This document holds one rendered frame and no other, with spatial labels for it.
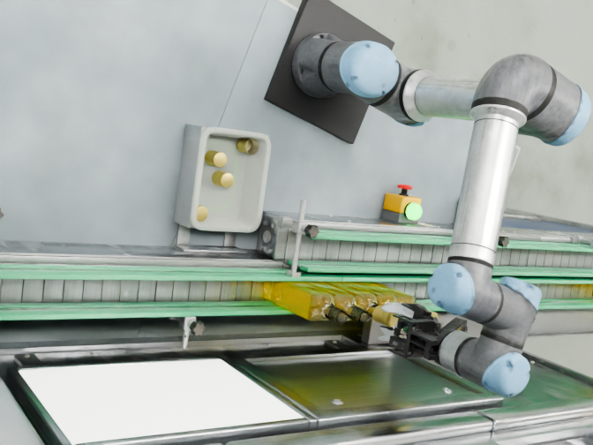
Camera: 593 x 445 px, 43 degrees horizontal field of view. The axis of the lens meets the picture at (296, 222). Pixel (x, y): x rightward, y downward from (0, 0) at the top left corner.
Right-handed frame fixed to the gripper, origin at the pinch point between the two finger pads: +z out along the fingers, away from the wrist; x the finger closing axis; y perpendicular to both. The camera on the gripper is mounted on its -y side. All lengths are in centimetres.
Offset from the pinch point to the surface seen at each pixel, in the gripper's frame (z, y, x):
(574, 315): 27, -101, 11
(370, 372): 3.7, -0.2, 12.9
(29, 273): 19, 68, -5
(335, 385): -1.7, 12.9, 12.7
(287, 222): 23.8, 12.2, -15.1
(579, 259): 27, -98, -7
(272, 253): 27.7, 12.5, -7.3
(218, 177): 35.4, 24.1, -23.0
